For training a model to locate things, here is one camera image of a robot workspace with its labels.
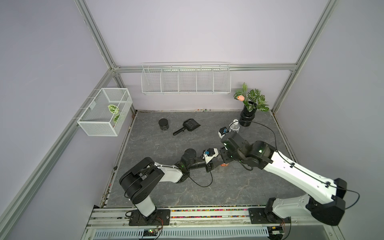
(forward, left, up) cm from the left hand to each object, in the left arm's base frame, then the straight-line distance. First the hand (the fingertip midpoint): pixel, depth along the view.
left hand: (222, 158), depth 78 cm
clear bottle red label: (-2, -1, -2) cm, 4 cm away
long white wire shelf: (+53, +17, +15) cm, 58 cm away
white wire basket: (+24, +60, +14) cm, 66 cm away
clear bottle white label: (+21, -11, -2) cm, 24 cm away
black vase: (+34, -24, -6) cm, 42 cm away
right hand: (+1, 0, +8) cm, 8 cm away
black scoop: (+35, +17, -13) cm, 41 cm away
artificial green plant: (+31, -22, +13) cm, 40 cm away
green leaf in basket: (+26, +57, +16) cm, 65 cm away
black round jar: (+36, +36, -12) cm, 52 cm away
